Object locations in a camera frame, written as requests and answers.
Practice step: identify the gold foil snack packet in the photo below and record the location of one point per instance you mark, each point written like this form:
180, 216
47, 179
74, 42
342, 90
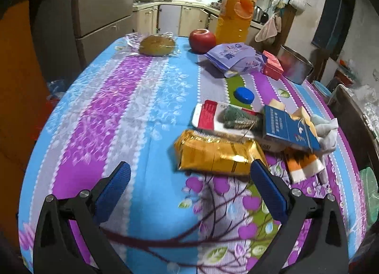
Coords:
217, 155

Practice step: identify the blue bottle cap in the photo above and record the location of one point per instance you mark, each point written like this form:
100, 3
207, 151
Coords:
244, 95

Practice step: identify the orange juice bottle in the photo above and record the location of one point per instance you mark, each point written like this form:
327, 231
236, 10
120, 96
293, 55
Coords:
234, 21

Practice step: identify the dark wooden table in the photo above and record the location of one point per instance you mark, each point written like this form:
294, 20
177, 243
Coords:
355, 126

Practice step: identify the grey refrigerator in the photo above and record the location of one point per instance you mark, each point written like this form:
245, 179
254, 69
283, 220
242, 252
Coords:
69, 34

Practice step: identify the orange white paper bag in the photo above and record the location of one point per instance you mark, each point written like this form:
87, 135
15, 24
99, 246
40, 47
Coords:
302, 165

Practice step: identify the green lined trash bin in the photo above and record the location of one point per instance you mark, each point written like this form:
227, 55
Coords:
370, 187

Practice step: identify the wrapped brown bun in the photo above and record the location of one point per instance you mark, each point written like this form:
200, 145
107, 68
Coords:
154, 45

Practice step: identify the blue plastic basin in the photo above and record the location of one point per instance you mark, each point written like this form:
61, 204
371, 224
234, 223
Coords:
322, 90

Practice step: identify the floral purple blue tablecloth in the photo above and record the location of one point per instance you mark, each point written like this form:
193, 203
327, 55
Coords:
125, 108

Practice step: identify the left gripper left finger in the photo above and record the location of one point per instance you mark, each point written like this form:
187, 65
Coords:
68, 238

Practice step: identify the red small box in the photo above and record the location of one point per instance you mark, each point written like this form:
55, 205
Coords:
272, 66

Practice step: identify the green scouring pad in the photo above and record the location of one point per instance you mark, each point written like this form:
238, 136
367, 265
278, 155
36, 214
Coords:
236, 118

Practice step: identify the yellow sponge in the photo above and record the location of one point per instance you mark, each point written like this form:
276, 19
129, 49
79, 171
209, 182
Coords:
300, 113

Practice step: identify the blue cigarette carton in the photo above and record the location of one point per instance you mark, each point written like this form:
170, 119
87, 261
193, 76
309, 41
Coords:
280, 128

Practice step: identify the orange wooden cabinet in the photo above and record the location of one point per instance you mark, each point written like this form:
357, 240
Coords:
23, 97

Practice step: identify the red white medicine box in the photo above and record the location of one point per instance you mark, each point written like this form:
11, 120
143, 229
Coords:
207, 118

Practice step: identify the red apple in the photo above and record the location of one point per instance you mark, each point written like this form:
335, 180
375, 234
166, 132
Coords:
202, 40

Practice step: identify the white cloth rag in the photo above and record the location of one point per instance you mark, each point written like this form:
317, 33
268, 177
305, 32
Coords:
325, 132

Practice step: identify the steel pot with handle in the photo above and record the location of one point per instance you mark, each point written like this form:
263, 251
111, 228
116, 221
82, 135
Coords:
296, 68

